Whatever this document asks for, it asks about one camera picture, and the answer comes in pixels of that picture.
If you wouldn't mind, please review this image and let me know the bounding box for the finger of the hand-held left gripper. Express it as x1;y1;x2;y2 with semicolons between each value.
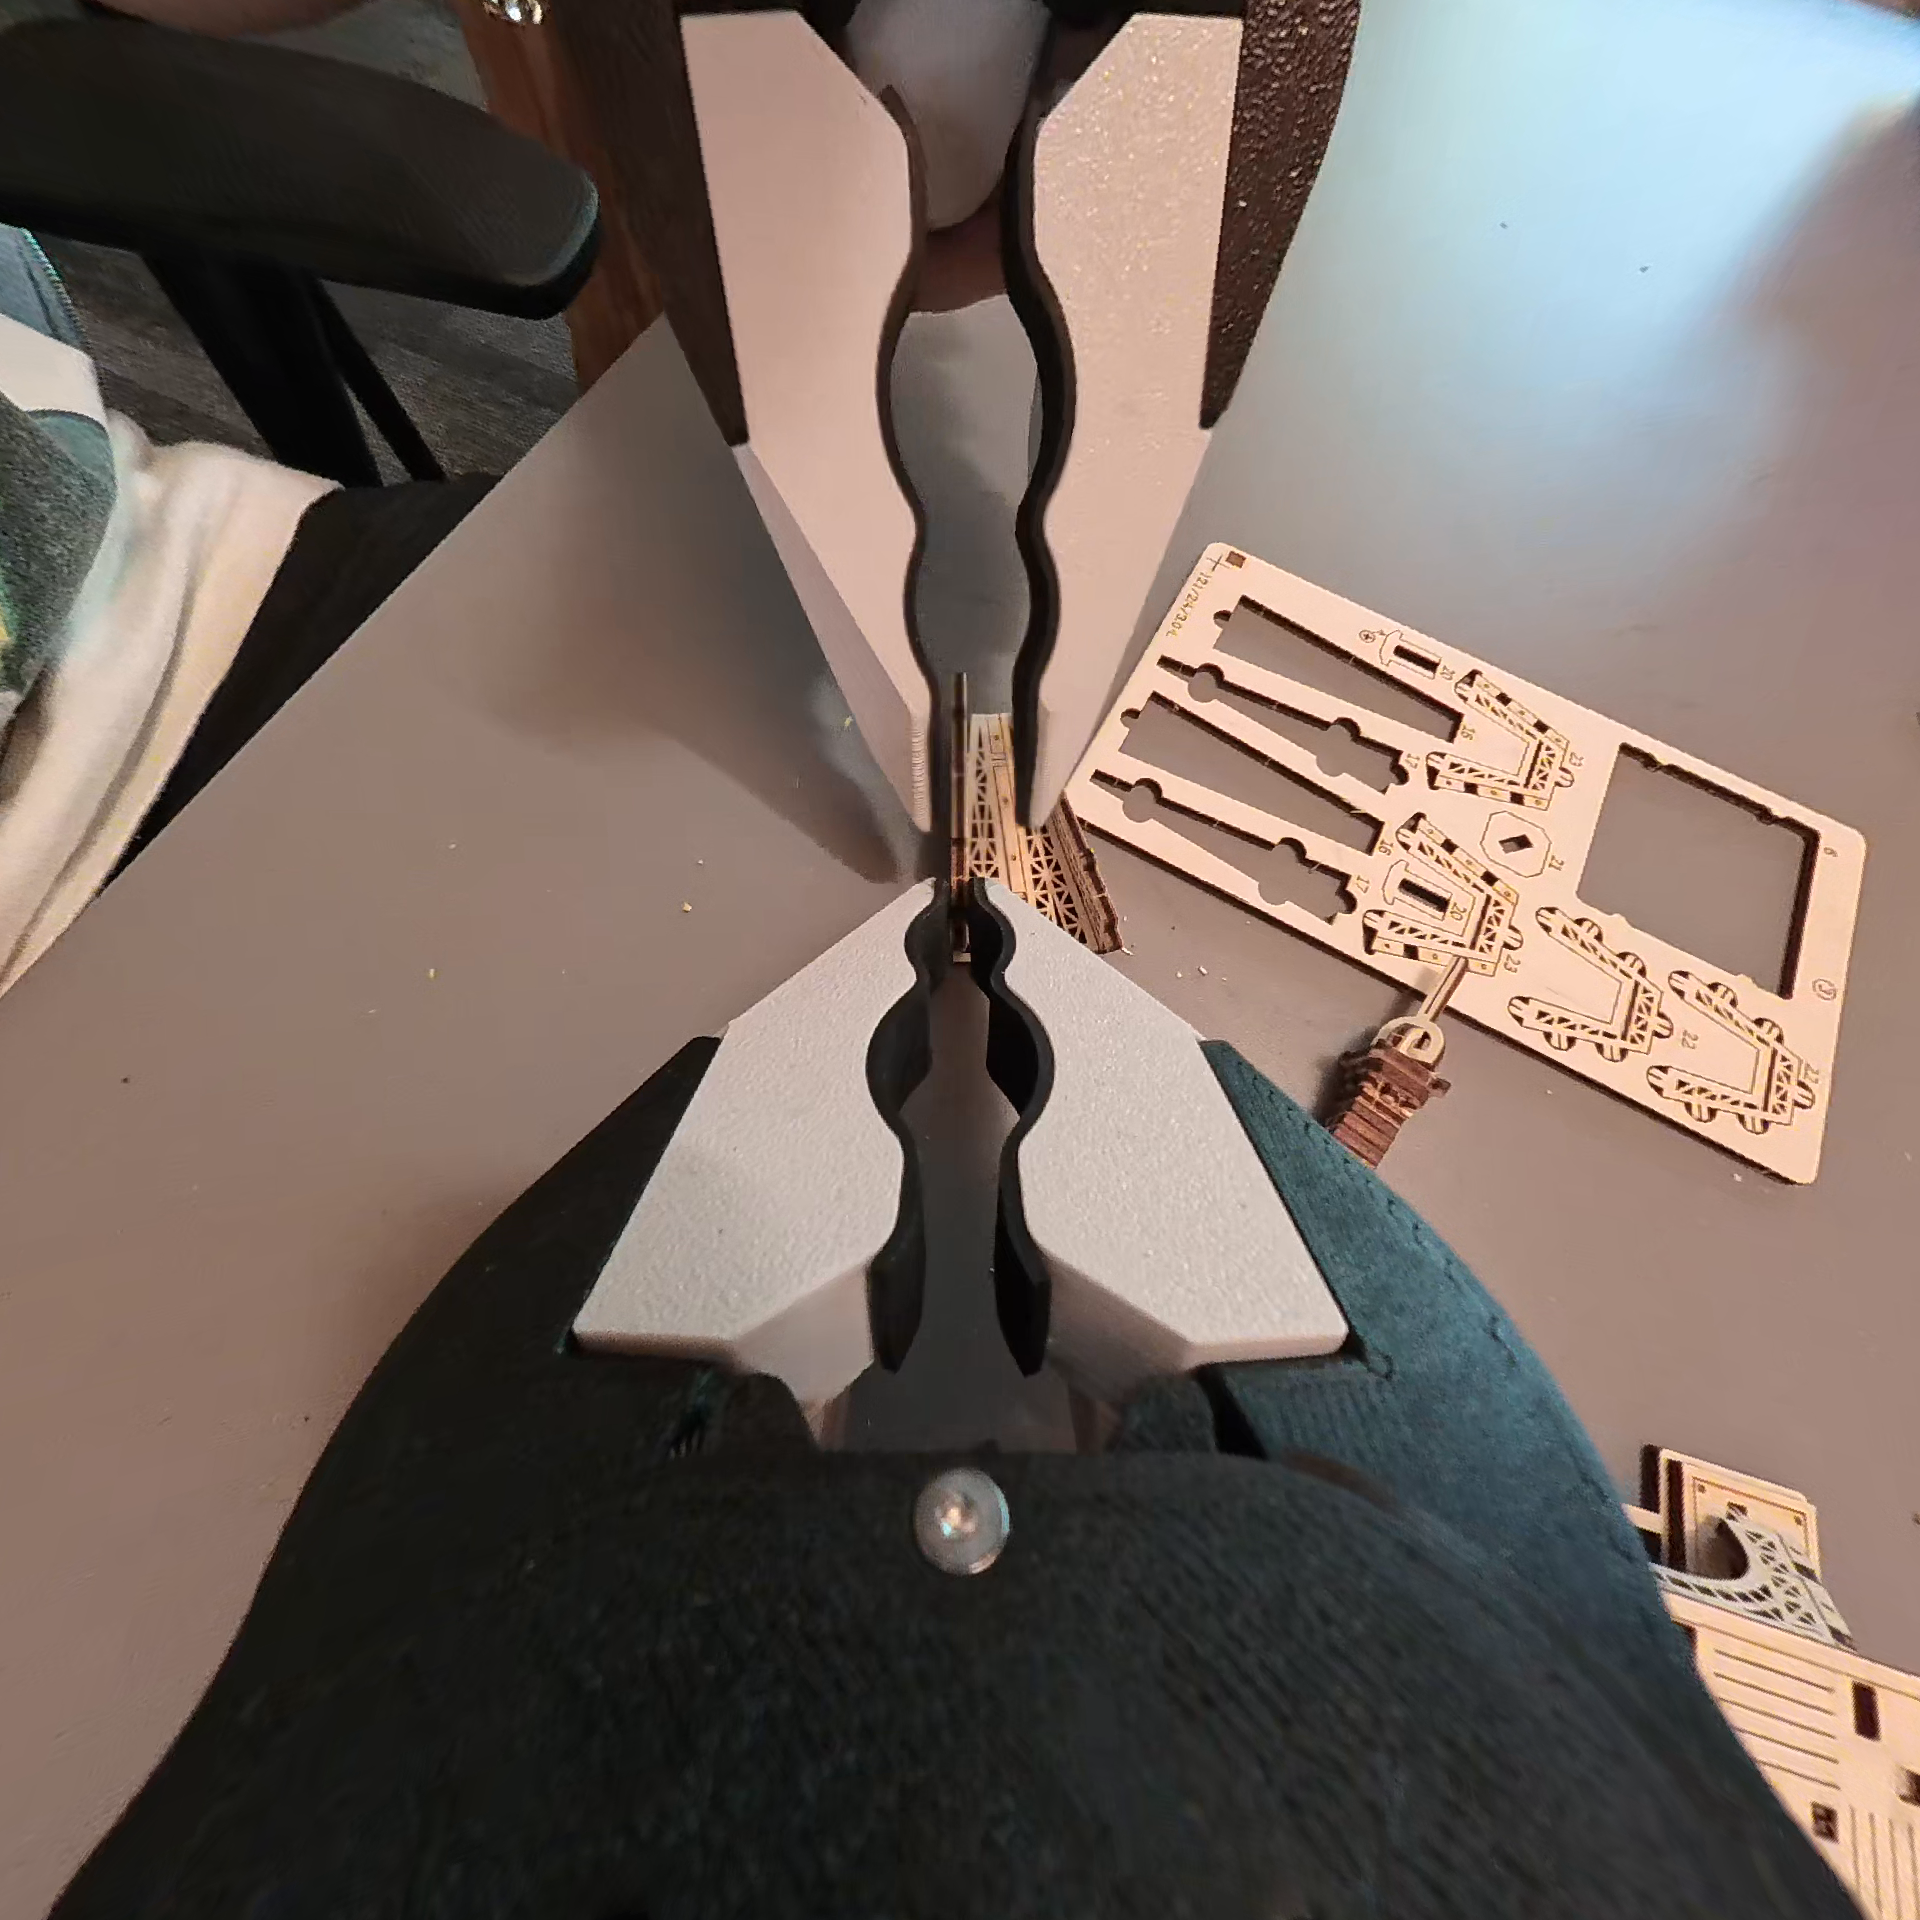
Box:
680;11;956;830
1006;11;1249;827

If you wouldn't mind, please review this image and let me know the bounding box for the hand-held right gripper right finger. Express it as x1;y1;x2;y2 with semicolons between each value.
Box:
969;879;1353;1389

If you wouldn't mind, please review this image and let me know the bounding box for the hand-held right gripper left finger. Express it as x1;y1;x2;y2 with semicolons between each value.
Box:
569;882;961;1412

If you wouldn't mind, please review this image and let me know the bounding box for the grey desk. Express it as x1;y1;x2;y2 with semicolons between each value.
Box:
0;0;1920;1920

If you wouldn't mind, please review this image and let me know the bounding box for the person's left hand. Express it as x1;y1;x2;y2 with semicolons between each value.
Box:
908;179;1039;317

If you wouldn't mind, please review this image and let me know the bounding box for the wooden tower spire piece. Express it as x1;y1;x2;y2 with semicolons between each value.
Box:
1317;958;1463;1169

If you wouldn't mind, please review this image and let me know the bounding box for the wooden laser-cut parts sheet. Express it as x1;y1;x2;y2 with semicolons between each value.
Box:
1058;544;1870;1188

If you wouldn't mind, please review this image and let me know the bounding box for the black office chair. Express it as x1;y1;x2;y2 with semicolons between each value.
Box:
0;15;602;489

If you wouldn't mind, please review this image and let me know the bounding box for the wooden tower base model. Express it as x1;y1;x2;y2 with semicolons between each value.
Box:
1627;1442;1920;1920

